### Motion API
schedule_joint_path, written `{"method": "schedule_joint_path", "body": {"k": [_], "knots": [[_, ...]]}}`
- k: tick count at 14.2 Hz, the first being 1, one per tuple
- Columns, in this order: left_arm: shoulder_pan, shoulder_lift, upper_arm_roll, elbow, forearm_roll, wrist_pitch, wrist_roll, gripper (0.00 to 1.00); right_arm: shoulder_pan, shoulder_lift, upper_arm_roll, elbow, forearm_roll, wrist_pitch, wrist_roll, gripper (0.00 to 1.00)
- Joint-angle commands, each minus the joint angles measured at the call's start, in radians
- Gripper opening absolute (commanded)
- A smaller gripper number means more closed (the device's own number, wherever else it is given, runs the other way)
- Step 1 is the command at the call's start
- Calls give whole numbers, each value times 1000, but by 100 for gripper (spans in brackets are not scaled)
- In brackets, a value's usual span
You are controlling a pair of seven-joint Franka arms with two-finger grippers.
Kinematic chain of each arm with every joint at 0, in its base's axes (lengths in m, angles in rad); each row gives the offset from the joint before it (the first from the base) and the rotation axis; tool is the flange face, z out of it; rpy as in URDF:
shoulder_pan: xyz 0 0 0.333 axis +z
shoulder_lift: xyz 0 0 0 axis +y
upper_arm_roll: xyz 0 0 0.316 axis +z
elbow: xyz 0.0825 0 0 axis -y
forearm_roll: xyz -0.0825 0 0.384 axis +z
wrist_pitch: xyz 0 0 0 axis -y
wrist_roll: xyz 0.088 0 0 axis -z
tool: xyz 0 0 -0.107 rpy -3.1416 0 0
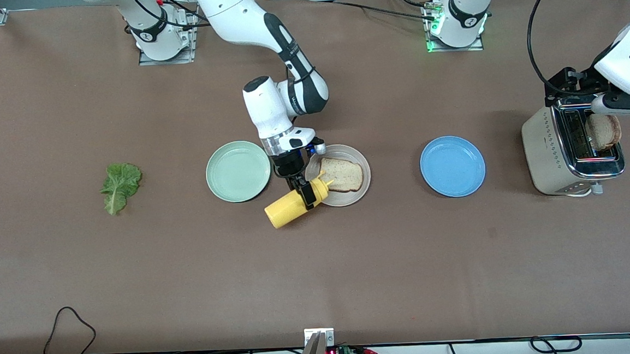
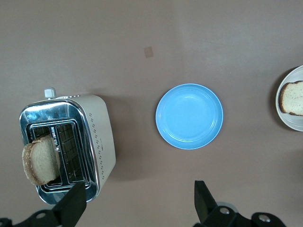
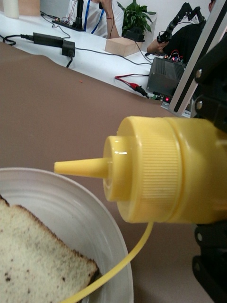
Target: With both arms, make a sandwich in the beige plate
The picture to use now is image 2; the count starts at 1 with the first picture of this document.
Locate white bread slice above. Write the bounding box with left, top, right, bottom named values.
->
left=278, top=80, right=303, bottom=116
left=21, top=134, right=62, bottom=186

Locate beige plate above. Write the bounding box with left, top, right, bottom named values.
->
left=275, top=65, right=303, bottom=132

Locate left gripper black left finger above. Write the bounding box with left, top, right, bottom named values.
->
left=0, top=181, right=87, bottom=227

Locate small square tape patch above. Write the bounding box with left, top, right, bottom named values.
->
left=143, top=46, right=154, bottom=59

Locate beige chrome toaster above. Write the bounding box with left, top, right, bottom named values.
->
left=18, top=87, right=117, bottom=206

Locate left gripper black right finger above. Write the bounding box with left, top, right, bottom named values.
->
left=194, top=180, right=292, bottom=227

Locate blue plate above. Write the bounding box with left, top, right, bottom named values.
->
left=155, top=83, right=224, bottom=150

